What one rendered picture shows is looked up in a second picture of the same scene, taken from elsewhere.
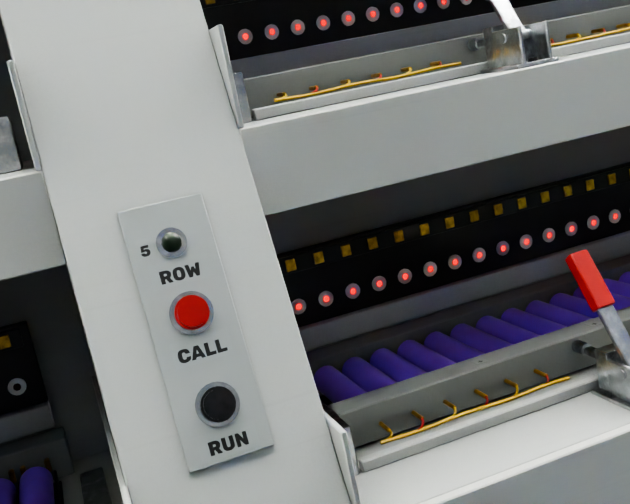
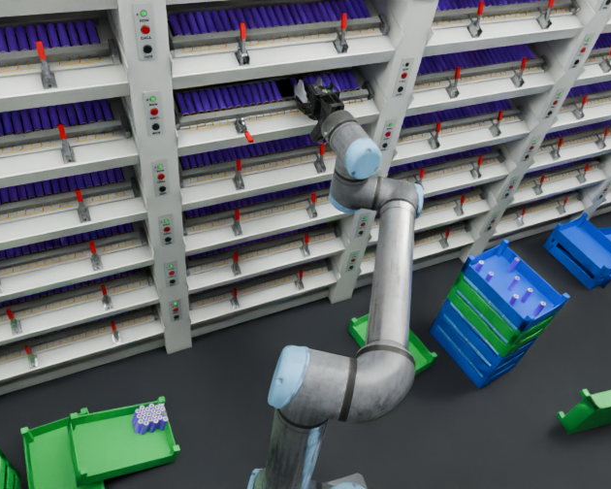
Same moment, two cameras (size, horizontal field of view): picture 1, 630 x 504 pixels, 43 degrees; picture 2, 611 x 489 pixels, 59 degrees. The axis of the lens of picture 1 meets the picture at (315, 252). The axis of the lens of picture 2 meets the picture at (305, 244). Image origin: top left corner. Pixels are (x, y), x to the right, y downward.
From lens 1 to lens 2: 137 cm
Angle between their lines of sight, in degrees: 56
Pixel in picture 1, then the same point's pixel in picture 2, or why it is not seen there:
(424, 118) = (452, 46)
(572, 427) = (439, 97)
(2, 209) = (387, 53)
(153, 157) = (411, 49)
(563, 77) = (477, 42)
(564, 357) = (444, 79)
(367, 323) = not seen: hidden behind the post
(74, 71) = (408, 33)
